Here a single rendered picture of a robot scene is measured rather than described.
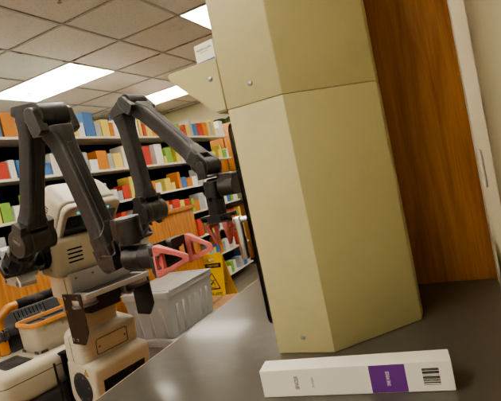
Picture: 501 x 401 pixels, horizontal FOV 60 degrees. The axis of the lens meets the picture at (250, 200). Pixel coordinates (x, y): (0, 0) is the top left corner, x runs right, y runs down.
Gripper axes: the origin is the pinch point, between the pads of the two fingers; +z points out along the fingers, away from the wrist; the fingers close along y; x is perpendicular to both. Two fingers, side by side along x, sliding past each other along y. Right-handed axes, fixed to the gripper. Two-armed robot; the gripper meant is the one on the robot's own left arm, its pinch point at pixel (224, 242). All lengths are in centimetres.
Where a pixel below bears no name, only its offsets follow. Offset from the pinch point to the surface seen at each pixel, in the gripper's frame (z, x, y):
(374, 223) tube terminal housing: -5, -37, 54
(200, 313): 72, 143, -117
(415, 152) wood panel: -16, -9, 61
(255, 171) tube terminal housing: -19, -46, 37
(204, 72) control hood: -39, -46, 31
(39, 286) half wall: 19, 53, -161
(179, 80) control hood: -39, -46, 25
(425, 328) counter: 16, -37, 60
